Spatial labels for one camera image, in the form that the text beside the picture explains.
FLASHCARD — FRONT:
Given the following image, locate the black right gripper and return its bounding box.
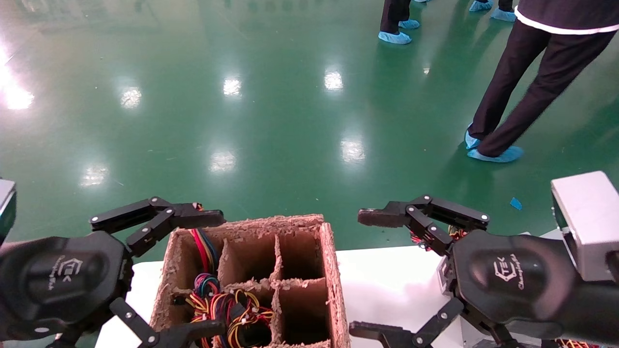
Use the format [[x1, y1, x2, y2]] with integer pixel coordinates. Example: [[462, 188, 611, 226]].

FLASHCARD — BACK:
[[348, 195, 581, 348]]

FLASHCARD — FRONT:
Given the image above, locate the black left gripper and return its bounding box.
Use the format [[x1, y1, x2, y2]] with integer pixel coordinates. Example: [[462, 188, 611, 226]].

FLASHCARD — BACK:
[[0, 196, 228, 348]]

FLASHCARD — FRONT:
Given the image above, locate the brown cardboard divider box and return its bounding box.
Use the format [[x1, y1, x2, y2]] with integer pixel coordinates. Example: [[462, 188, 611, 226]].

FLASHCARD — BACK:
[[150, 215, 351, 348]]

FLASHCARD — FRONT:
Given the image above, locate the person in white-trimmed black tunic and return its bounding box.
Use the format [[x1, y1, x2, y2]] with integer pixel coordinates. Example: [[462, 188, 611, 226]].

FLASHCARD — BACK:
[[465, 0, 619, 163]]

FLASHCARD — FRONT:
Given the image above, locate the person in black trousers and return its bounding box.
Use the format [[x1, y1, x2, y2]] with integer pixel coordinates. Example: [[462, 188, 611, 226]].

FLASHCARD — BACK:
[[378, 0, 420, 45], [469, 0, 518, 23]]

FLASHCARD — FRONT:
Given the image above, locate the silver power supply with cables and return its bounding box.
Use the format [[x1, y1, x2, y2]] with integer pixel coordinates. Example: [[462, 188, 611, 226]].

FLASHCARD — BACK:
[[409, 225, 467, 296]]

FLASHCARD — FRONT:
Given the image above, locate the red blue cable bundle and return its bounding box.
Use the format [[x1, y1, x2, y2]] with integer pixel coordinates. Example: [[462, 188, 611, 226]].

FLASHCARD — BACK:
[[190, 227, 221, 296]]

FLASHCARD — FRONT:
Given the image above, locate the yellow red cable bundle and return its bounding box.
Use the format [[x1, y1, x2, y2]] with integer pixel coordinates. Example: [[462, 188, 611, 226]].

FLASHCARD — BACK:
[[186, 289, 275, 348]]

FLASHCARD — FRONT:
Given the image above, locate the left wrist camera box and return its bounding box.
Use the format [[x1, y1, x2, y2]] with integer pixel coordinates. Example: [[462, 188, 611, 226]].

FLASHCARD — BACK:
[[0, 179, 17, 245]]

